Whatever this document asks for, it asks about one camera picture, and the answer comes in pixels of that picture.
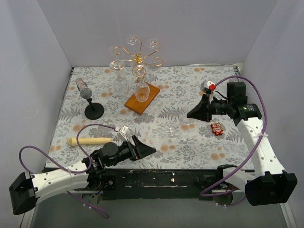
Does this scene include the ribbed clear wine glass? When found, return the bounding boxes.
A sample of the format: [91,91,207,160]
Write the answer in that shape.
[114,69,129,95]

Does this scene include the round clear wine glass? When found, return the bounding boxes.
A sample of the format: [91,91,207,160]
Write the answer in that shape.
[108,46,125,71]

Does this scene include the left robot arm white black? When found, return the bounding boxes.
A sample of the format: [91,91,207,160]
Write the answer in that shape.
[9,135,156,215]

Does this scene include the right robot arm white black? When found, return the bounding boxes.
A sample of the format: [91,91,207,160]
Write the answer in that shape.
[187,81,297,206]

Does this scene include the red owl toy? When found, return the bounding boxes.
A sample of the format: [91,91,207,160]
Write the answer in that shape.
[210,122,224,136]

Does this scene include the microphone on black stand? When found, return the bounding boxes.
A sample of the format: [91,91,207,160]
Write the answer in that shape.
[76,78,105,120]

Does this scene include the floral patterned table mat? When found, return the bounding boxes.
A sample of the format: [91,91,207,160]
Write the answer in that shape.
[46,66,249,169]

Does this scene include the wooden pestle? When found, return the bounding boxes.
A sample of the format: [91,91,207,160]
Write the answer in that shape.
[67,137,112,146]

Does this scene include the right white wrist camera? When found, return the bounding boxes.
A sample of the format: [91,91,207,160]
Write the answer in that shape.
[200,80,216,97]

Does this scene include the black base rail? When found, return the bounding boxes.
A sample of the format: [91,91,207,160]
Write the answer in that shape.
[76,169,219,200]

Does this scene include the gold wire wine glass rack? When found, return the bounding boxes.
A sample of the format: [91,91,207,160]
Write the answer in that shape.
[109,35,163,115]

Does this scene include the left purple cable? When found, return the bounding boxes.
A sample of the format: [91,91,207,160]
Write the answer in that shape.
[19,123,122,219]

